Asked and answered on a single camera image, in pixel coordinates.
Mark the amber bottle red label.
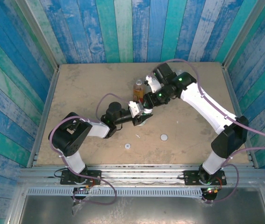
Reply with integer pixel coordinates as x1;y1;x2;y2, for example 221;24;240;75
133;78;146;103

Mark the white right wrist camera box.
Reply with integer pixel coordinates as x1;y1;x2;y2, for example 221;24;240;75
145;75;164;93

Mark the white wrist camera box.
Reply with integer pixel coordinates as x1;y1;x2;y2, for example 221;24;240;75
145;75;164;93
128;100;145;117

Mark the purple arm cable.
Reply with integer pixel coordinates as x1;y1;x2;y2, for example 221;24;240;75
151;58;265;204
49;93;118;205

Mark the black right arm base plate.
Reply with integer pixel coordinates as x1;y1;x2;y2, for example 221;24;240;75
183;170;227;186

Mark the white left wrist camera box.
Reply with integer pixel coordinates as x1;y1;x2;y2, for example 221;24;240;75
128;100;145;117

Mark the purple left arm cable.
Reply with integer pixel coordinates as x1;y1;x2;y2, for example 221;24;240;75
49;93;118;205

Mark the grey metal panel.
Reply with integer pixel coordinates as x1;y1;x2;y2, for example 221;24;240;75
17;195;265;224

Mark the aluminium corner post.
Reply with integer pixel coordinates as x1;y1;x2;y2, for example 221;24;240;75
15;0;60;72
222;0;265;68

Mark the aluminium side rail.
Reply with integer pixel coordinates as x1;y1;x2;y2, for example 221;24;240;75
27;69;61;168
222;65;259;168

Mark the aluminium mounting rail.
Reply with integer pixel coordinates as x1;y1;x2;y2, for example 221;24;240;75
17;164;265;187

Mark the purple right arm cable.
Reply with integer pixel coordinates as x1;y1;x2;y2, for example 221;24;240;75
151;58;265;204

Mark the small electronics board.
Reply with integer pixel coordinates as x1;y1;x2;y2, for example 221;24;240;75
203;186;222;195
73;185;93;194

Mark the slotted grey cable duct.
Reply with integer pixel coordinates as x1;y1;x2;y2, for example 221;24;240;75
26;188;204;198

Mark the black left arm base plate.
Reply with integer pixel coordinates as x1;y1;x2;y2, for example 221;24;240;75
59;169;102;186

